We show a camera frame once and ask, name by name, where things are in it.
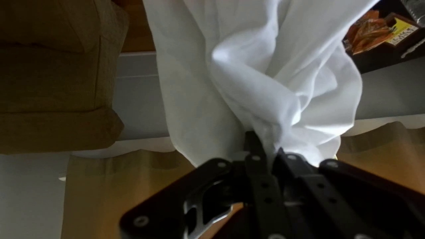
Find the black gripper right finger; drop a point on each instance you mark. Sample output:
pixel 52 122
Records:
pixel 327 195

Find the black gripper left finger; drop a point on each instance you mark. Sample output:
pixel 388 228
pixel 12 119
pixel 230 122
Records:
pixel 261 191

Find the white cloth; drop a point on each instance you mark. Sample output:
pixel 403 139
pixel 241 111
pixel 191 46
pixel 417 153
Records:
pixel 247 67

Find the black low table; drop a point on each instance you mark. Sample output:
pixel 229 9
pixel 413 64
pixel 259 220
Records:
pixel 389 58

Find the narrow mustard curtain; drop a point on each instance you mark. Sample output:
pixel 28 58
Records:
pixel 110 200

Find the yellow book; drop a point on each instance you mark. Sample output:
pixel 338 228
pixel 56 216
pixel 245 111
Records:
pixel 403 33

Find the clear plastic bottle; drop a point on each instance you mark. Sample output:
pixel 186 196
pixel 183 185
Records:
pixel 416 10

